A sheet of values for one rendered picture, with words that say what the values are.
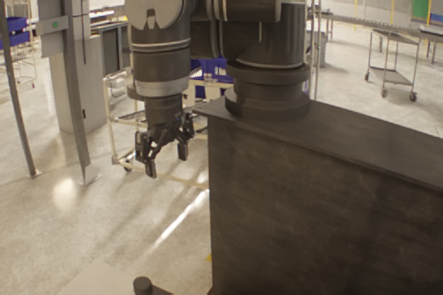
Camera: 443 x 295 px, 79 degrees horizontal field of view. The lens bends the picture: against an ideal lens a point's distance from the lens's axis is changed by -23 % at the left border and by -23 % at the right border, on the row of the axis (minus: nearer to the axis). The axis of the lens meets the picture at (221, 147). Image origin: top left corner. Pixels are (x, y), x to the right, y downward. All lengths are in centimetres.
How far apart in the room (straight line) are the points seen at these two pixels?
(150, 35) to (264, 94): 41
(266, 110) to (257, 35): 19
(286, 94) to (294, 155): 16
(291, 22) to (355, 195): 46
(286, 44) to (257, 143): 27
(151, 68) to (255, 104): 38
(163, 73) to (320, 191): 50
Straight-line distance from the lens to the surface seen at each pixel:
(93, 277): 56
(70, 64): 214
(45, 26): 195
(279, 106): 88
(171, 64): 58
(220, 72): 186
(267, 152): 89
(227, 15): 72
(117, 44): 408
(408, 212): 83
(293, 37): 87
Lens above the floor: 125
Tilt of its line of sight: 27 degrees down
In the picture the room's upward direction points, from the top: straight up
